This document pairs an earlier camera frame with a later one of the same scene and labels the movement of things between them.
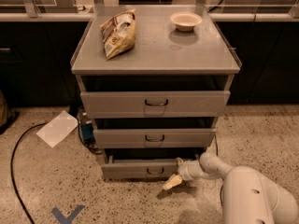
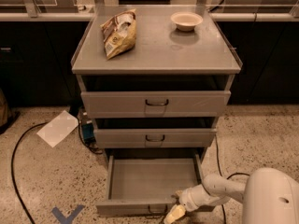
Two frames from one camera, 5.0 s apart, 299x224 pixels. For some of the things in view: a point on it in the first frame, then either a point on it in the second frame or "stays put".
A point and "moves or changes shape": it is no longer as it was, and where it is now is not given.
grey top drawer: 154,104 stays put
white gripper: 186,172 to 188,200
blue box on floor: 88,131 stays put
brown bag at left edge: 5,114 stays put
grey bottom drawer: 140,168 moves or changes shape
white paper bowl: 186,21 stays put
